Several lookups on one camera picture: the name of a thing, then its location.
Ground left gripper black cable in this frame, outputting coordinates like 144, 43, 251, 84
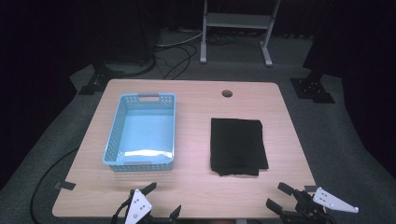
110, 196, 133, 224

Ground black floor cable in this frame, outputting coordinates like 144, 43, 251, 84
29, 147, 79, 224

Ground thin black floor cables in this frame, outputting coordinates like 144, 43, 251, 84
154, 44, 199, 80

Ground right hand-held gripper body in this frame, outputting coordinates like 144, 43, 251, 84
281, 186, 360, 224

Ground blue plastic basket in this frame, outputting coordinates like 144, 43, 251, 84
102, 91, 177, 173

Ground black stand base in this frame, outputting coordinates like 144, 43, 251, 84
290, 72, 336, 105
78, 61, 126, 96

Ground white metal stand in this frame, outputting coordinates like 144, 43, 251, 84
199, 0, 281, 67

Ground black cloth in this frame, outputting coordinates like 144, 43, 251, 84
209, 117, 270, 177

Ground white floor cable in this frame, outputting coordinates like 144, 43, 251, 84
155, 32, 204, 49

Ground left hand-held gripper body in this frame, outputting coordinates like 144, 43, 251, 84
120, 188, 172, 224

